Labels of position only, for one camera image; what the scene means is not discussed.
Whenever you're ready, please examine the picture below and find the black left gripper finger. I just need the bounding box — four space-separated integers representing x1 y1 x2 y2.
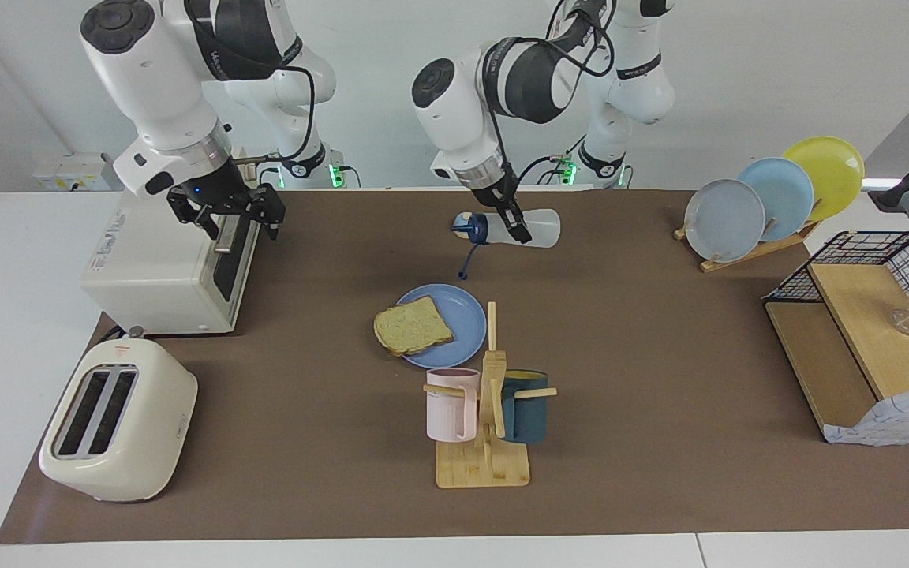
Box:
501 200 535 245

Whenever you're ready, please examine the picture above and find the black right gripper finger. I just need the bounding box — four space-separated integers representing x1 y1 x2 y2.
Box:
245 185 286 242
167 192 222 241

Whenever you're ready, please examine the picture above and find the squeeze bottle with navy cap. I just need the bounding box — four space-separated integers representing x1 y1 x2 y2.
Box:
454 208 562 281

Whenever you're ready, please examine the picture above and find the toasted bread slice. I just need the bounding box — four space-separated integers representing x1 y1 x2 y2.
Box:
373 295 455 357

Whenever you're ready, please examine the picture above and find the grey round plate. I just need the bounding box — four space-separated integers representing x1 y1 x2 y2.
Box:
683 178 767 263

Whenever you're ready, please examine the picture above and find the wooden plate rack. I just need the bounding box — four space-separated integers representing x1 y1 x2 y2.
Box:
674 197 823 274

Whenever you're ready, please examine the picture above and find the light blue round plate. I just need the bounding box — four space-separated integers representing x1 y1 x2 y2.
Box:
737 157 816 242

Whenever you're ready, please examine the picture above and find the yellow round plate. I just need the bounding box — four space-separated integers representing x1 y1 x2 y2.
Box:
783 136 866 223

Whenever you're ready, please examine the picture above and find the white toaster oven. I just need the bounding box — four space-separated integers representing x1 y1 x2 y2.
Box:
80 146 266 335

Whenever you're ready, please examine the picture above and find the dark teal mug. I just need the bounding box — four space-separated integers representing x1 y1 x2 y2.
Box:
499 369 549 444

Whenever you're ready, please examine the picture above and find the pink mug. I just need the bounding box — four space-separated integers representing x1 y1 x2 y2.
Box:
425 368 481 443

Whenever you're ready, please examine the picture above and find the cream two-slot toaster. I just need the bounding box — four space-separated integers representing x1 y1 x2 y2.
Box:
38 338 199 503

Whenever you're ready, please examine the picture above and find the brown table mat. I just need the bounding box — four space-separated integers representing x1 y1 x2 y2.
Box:
0 188 909 545

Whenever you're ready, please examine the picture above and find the wooden mug tree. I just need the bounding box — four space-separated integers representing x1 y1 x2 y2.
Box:
423 301 559 489

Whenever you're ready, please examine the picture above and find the white checkered cloth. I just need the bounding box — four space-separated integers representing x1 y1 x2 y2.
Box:
824 387 909 447

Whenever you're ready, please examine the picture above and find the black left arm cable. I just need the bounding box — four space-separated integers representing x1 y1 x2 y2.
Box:
484 0 615 186

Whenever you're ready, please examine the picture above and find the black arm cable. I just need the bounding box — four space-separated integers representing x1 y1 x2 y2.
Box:
230 63 318 170
484 0 615 186

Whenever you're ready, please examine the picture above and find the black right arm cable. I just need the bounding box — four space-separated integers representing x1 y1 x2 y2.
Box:
230 63 318 170

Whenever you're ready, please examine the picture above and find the wooden shelf with wire frame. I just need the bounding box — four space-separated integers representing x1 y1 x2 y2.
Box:
762 230 909 443

